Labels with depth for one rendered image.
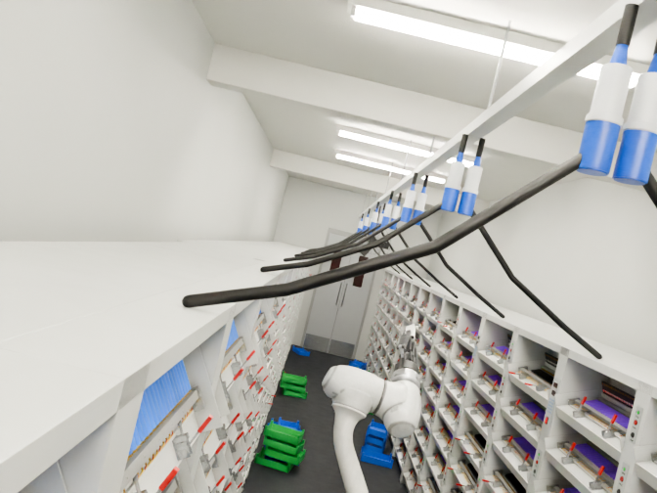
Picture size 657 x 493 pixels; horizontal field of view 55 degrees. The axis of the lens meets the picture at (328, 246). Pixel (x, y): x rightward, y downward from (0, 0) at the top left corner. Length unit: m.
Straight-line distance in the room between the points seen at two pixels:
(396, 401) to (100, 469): 1.22
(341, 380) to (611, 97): 1.01
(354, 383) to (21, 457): 1.39
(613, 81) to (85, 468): 1.06
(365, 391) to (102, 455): 1.19
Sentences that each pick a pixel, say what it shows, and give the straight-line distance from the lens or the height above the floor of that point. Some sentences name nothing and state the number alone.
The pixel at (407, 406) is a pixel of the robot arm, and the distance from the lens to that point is 1.82.
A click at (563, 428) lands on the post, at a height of 1.36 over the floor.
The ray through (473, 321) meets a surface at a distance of 5.00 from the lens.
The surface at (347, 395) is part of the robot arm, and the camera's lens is 1.79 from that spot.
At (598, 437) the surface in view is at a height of 1.44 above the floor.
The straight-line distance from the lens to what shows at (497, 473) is 3.71.
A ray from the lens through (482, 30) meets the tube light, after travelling 2.73.
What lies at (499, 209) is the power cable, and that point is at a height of 2.04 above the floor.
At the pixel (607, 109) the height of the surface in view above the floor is 2.26.
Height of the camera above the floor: 1.90
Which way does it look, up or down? level
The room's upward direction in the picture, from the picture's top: 14 degrees clockwise
